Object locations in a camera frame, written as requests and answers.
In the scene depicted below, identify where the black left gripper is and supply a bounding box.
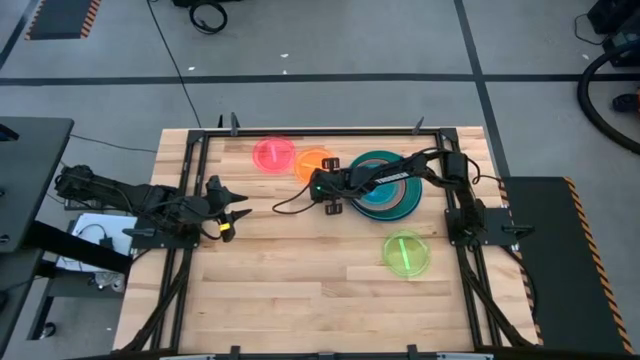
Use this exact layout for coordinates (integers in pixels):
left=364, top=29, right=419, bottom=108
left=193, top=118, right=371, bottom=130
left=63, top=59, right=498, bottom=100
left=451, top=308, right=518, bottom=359
left=187, top=174, right=253, bottom=244

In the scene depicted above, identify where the clear cyan plastic plate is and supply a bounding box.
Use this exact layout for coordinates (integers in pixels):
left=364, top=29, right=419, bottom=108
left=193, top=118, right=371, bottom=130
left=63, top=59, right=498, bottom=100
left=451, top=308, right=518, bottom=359
left=355, top=158, right=409, bottom=211

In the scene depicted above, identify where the thick black hose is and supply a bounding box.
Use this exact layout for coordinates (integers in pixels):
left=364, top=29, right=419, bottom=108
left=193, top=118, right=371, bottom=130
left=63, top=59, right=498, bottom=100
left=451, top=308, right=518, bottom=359
left=577, top=42, right=640, bottom=156

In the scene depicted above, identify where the clear pink plastic plate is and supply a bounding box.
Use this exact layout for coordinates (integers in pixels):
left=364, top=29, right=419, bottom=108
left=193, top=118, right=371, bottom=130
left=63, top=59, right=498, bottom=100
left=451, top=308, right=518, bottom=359
left=252, top=135, right=297, bottom=175

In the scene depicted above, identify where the large blue plastic plate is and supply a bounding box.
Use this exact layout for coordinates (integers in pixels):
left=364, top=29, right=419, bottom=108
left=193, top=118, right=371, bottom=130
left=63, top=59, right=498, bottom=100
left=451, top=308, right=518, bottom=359
left=349, top=189, right=422, bottom=223

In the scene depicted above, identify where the large hazard striped black mat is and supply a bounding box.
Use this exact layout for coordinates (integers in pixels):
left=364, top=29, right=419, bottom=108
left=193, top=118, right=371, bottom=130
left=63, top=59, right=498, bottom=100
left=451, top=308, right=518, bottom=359
left=499, top=175, right=636, bottom=356

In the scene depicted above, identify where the coiled black cable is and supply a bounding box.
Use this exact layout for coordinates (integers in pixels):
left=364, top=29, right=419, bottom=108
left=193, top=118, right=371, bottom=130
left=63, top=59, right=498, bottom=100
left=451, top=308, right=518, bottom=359
left=187, top=0, right=229, bottom=35

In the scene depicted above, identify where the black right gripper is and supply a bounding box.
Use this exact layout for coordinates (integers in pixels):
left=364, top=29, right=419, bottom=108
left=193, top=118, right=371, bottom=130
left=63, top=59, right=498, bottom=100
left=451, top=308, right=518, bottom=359
left=308, top=157, right=357, bottom=216

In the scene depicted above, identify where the black aluminium table frame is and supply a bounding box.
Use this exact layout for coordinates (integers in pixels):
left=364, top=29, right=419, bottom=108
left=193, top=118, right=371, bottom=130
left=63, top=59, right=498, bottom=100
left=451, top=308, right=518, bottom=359
left=119, top=127, right=539, bottom=360

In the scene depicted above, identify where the clear orange plastic plate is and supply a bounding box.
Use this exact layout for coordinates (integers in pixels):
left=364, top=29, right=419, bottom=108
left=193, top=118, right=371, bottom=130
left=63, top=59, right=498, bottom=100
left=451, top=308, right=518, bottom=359
left=293, top=147, right=337, bottom=185

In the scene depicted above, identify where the dark grey equipment cart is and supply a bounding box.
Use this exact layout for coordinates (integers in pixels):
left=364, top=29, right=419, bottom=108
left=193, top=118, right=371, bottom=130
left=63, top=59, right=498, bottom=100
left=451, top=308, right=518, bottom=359
left=0, top=116, right=134, bottom=360

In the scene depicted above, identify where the large teal plastic plate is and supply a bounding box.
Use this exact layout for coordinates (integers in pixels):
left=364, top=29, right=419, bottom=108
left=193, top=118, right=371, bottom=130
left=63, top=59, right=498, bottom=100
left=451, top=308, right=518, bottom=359
left=348, top=149, right=424, bottom=223

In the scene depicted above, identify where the small hazard striped black mat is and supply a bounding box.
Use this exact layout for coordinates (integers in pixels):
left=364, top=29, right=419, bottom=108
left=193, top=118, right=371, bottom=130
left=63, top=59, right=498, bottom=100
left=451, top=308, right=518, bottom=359
left=23, top=0, right=103, bottom=41

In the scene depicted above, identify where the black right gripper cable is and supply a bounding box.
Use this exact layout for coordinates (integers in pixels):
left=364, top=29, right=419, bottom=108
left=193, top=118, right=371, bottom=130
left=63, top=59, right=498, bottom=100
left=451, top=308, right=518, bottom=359
left=271, top=182, right=321, bottom=216

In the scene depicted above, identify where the black equipment case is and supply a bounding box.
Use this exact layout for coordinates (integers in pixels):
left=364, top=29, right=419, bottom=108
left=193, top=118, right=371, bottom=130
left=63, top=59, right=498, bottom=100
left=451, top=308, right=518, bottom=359
left=587, top=0, right=640, bottom=69

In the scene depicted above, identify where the thin black floor cable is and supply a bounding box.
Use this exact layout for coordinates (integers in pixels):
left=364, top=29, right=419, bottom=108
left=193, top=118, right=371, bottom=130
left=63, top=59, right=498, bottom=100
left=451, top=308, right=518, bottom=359
left=146, top=0, right=202, bottom=129
left=69, top=133, right=159, bottom=154

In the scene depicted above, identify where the clear green plastic plate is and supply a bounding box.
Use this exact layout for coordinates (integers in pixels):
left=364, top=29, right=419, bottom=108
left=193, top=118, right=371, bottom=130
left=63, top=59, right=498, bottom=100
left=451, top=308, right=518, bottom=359
left=382, top=228, right=432, bottom=279

